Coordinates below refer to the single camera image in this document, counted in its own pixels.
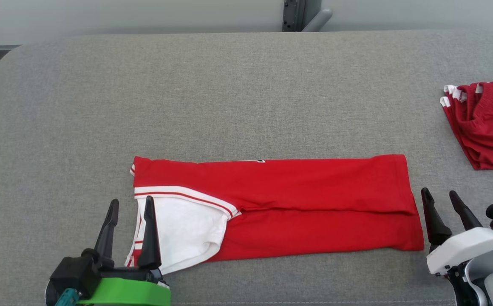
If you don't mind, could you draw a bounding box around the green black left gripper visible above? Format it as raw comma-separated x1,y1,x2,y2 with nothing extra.
79,198,172,306

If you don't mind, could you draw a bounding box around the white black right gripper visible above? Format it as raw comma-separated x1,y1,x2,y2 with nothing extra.
421,187,493,277

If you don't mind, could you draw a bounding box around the red shirt with white sleeves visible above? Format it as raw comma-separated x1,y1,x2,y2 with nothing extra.
124,154,425,276

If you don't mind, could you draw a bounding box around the grey metal stand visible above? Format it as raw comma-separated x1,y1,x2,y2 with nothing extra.
281,0,333,33

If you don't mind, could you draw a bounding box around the black cable with teal plug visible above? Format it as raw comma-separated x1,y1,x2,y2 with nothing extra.
54,288,82,306

